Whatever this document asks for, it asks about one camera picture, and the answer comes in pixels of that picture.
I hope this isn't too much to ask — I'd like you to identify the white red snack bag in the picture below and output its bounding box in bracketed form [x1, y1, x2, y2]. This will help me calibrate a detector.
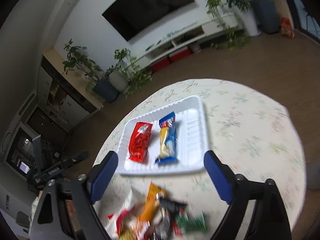
[105, 188, 144, 239]

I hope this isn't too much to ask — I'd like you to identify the clear orange pastry packet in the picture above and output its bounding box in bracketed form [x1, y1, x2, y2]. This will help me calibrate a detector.
[116, 207, 151, 239]

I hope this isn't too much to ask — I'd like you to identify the orange snack packet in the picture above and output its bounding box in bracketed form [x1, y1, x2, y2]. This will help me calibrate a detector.
[138, 183, 166, 222]

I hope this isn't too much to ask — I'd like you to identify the green red candy packet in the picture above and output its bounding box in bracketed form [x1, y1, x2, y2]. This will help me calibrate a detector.
[176, 209, 207, 234]

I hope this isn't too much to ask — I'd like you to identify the gold snack packet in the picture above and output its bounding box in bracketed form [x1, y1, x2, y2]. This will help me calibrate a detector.
[119, 229, 137, 240]

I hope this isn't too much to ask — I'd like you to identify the blue yellow snack packet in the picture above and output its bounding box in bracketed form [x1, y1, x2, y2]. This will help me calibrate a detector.
[155, 112, 177, 165]

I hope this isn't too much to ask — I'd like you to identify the black coffee snack packet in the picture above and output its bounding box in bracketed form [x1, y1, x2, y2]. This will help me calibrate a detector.
[149, 197, 187, 240]

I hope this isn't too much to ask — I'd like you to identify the floral round tablecloth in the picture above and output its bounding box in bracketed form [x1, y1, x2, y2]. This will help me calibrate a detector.
[94, 79, 306, 239]

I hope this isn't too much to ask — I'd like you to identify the white plastic tray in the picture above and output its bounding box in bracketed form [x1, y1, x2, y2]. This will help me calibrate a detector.
[116, 95, 209, 176]

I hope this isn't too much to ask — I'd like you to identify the wooden shelf cabinet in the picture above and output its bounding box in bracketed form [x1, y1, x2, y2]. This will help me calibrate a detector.
[37, 48, 104, 132]

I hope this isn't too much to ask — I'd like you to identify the plant in white ribbed pot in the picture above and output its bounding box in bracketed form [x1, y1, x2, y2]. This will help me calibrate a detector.
[106, 66, 129, 93]

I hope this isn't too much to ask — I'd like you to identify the trailing pothos plant left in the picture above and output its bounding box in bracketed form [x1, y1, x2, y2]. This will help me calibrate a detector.
[114, 48, 152, 98]

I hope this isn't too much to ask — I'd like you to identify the trailing pothos plant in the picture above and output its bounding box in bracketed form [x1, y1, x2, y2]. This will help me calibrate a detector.
[114, 48, 152, 98]
[206, 0, 250, 50]

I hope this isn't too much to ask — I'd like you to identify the tall plant dark pot left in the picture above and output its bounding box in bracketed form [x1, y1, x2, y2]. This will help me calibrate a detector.
[63, 39, 119, 103]

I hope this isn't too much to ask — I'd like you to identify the left red storage box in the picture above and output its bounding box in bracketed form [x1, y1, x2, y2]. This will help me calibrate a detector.
[150, 57, 171, 72]

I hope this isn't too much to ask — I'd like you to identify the red storage box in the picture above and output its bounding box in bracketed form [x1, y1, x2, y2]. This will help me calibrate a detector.
[169, 47, 191, 62]
[150, 57, 171, 72]

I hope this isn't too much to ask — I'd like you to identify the right red storage box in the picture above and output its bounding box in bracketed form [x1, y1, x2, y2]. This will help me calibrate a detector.
[169, 47, 191, 62]

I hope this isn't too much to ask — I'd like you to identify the small pot under console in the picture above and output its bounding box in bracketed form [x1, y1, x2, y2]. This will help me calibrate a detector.
[189, 43, 201, 53]

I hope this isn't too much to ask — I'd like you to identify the white tv console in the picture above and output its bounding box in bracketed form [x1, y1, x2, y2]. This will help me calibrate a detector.
[132, 16, 224, 69]

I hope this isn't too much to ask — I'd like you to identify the trailing pothos plant right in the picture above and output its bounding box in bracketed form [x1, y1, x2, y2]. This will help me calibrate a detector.
[206, 0, 250, 50]

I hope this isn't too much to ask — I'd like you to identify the red carton on floor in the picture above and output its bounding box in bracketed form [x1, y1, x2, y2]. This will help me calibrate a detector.
[281, 17, 295, 39]

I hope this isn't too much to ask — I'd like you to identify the large leaf plant dark pot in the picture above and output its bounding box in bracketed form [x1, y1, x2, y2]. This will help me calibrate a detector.
[219, 0, 281, 34]

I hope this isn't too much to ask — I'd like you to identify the plant in white pot right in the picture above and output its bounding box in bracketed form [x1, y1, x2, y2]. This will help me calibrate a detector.
[225, 0, 261, 37]

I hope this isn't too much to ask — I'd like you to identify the black wall television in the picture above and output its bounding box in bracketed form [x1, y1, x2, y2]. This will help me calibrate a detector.
[102, 0, 194, 41]

